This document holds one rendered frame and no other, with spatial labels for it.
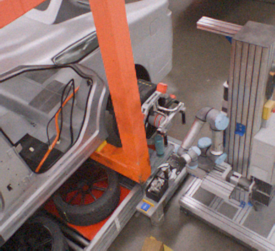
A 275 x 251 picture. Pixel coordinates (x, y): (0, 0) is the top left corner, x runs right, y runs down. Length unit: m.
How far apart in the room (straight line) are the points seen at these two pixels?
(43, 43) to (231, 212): 2.30
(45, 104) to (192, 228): 1.94
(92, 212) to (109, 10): 1.94
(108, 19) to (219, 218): 2.19
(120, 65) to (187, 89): 2.80
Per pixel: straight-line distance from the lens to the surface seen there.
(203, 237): 3.96
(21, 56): 2.99
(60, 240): 3.56
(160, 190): 3.57
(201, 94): 5.28
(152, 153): 4.27
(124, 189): 3.98
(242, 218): 3.82
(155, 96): 3.60
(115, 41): 2.55
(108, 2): 2.42
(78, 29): 3.28
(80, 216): 3.68
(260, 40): 2.65
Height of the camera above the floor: 3.49
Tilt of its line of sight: 43 degrees down
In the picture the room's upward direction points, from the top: 10 degrees counter-clockwise
